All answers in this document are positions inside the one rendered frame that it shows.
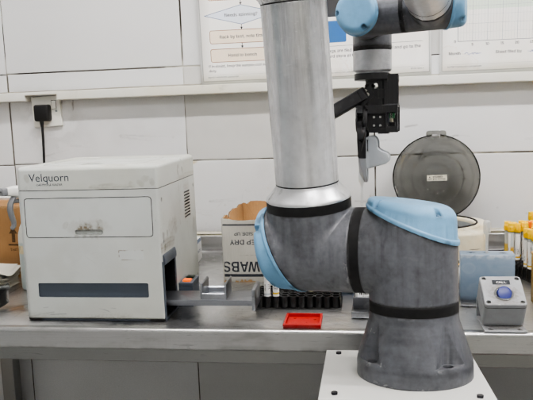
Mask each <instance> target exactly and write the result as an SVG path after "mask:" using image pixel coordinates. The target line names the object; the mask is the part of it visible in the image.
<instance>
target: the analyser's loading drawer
mask: <svg viewBox="0 0 533 400"><path fill-rule="evenodd" d="M166 296H167V306H252V311H255V310H256V308H257V306H258V304H259V302H260V283H259V281H256V283H255V285H254V286H253V288H252V289H251V290H232V277H231V276H230V277H229V278H228V280H227V281H226V282H225V284H224V285H223V286H209V277H208V276H206V277H205V278H204V279H203V280H202V281H201V282H200V290H166Z"/></svg>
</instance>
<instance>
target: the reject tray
mask: <svg viewBox="0 0 533 400"><path fill-rule="evenodd" d="M322 319H323V314H322V313H287V314H286V318H285V320H284V323H283V328H284V329H321V324H322Z"/></svg>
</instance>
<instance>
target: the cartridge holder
mask: <svg viewBox="0 0 533 400"><path fill-rule="evenodd" d="M369 314H370V303H369V298H363V297H355V293H354V296H353V306H352V311H351V318H353V319H360V318H369Z"/></svg>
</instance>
